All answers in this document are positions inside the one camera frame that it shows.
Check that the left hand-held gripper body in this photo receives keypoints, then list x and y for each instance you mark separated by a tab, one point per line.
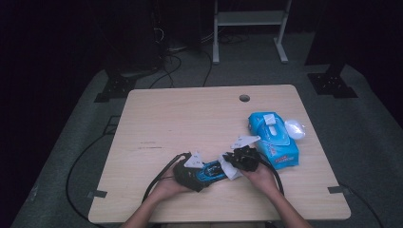
183	177

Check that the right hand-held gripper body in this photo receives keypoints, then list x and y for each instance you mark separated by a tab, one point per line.
248	160

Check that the white wet wipe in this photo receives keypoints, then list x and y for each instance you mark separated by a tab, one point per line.
231	173

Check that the blue wet wipes pack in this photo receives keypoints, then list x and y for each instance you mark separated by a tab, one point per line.
282	155

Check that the person's left hand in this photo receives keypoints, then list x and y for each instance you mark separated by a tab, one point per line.
166	188

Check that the person's right hand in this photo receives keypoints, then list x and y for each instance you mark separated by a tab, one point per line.
263	180

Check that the white plastic lid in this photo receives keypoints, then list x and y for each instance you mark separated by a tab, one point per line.
295	129

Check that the grey tape piece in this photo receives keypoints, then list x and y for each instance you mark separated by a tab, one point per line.
96	194
338	189

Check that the white metal stand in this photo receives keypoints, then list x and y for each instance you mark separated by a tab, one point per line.
250	18

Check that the dark cabinet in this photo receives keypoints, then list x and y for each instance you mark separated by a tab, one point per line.
136	34

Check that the black stand base plate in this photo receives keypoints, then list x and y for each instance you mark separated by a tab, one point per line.
115	88
332	84

